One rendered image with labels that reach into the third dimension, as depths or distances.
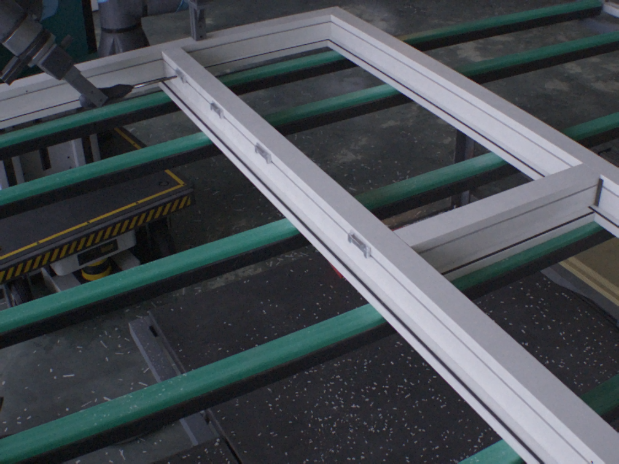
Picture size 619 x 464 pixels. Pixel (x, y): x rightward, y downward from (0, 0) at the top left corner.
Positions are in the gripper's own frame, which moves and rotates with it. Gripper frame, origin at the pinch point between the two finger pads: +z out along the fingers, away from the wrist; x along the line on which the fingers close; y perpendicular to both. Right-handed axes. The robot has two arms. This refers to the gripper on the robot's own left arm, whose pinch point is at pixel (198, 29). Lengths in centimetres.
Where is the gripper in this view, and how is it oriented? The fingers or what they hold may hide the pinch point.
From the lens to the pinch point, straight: 177.1
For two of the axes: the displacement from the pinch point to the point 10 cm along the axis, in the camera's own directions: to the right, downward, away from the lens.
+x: -5.0, -4.8, 7.2
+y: 8.7, -2.9, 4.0
